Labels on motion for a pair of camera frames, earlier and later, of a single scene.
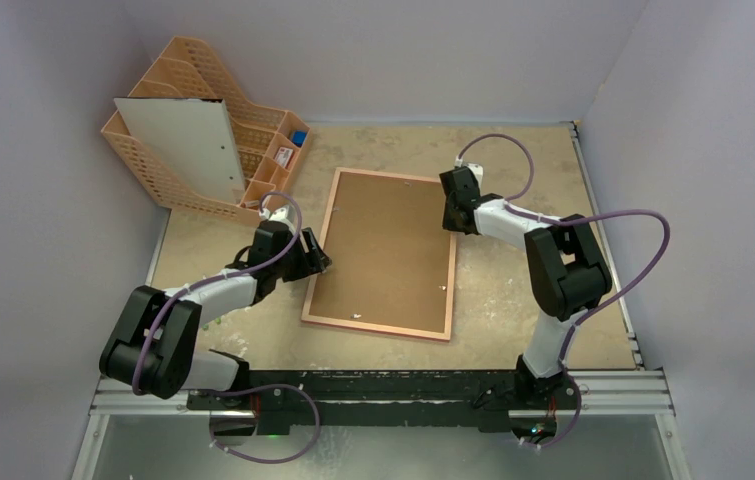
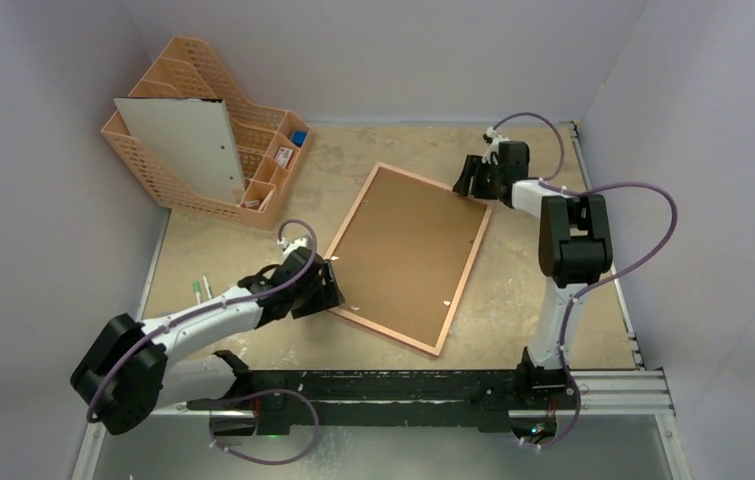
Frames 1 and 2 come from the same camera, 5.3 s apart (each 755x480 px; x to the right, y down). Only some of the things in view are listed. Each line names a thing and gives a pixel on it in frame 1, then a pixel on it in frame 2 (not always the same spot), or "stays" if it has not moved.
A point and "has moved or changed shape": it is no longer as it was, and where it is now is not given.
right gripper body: [452, 216] to [474, 177]
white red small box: [283, 156] stays
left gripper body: [298, 264] to [317, 296]
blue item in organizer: [298, 137] stays
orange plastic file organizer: [266, 141] stays
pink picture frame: [393, 258] has moved or changed shape
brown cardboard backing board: [389, 254] has moved or changed shape
